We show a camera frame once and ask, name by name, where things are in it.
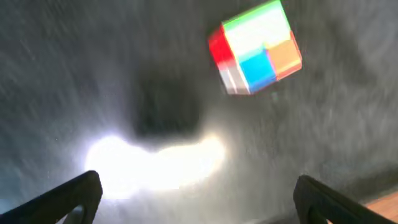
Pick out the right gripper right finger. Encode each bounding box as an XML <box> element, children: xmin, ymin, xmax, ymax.
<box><xmin>292</xmin><ymin>174</ymin><xmax>398</xmax><ymax>224</ymax></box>

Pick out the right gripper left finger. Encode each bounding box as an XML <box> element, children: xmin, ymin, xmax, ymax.
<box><xmin>0</xmin><ymin>170</ymin><xmax>103</xmax><ymax>224</ymax></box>

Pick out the many-coloured puzzle cube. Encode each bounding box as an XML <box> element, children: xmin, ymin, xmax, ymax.
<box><xmin>207</xmin><ymin>0</ymin><xmax>303</xmax><ymax>96</ymax></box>

